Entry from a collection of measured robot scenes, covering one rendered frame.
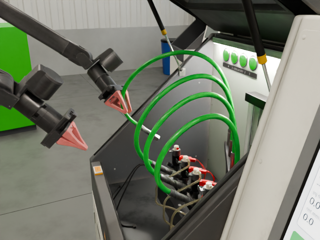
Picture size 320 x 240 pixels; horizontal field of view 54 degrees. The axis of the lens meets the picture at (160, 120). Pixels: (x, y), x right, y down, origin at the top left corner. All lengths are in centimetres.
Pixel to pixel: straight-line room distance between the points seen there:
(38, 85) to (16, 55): 336
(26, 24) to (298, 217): 97
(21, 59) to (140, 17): 429
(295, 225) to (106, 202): 66
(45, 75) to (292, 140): 55
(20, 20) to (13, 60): 297
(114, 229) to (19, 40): 338
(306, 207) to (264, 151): 15
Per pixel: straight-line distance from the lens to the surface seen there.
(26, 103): 81
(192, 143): 145
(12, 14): 119
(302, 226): 60
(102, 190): 115
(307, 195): 59
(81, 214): 267
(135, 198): 131
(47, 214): 274
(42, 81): 78
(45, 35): 115
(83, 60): 111
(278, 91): 68
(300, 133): 61
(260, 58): 70
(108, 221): 101
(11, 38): 411
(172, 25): 822
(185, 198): 84
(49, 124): 81
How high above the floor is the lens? 157
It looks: 21 degrees down
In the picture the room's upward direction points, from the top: straight up
